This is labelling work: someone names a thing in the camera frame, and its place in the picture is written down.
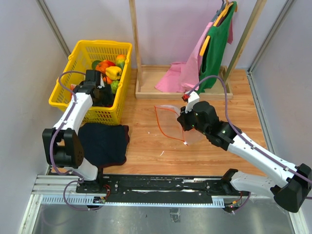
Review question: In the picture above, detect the left wooden rack post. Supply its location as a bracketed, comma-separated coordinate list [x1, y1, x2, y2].
[129, 0, 143, 87]

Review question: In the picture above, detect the yellow clothes hanger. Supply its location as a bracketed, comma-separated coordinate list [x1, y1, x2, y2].
[199, 36, 211, 57]

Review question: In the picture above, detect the orange pumpkin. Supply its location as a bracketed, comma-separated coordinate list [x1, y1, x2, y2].
[95, 61, 110, 74]

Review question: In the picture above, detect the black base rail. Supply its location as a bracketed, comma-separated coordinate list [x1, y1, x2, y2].
[76, 174, 248, 205]

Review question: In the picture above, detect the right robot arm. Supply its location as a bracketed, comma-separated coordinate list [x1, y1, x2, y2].
[177, 101, 312, 213]

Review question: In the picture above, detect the wooden rack tray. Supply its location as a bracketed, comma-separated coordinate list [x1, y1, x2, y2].
[136, 65, 224, 100]

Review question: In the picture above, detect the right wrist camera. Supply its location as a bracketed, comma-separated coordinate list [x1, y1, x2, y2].
[182, 91, 199, 113]

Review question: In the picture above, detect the green custard apple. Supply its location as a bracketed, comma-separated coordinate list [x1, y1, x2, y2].
[110, 80, 120, 94]

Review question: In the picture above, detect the small orange fruit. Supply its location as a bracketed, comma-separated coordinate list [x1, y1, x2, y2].
[103, 77, 113, 85]

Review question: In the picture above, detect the green shirt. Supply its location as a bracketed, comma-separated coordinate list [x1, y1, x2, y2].
[199, 1, 238, 81]

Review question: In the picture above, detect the right wooden rack post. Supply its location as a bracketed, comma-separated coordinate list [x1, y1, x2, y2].
[223, 0, 267, 84]

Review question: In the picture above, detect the dark navy cloth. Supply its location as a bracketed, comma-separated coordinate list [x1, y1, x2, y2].
[78, 123, 130, 168]

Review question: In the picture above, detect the wooden rack post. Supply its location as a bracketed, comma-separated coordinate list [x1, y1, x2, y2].
[129, 0, 143, 87]
[223, 0, 267, 84]

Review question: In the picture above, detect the yellow plastic basket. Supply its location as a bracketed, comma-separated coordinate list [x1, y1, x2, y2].
[49, 40, 132, 125]

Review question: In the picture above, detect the mango fruit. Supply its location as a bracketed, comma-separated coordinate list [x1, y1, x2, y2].
[115, 55, 126, 70]

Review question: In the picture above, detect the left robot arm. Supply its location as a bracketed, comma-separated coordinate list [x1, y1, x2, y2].
[42, 70, 114, 193]

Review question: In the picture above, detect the yellow bell pepper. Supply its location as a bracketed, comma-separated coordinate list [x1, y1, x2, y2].
[105, 66, 122, 80]

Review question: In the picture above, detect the pink shirt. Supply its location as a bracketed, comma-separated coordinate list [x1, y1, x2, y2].
[154, 21, 234, 94]

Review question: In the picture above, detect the clear zip top bag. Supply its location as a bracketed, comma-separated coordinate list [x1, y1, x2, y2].
[154, 105, 205, 146]

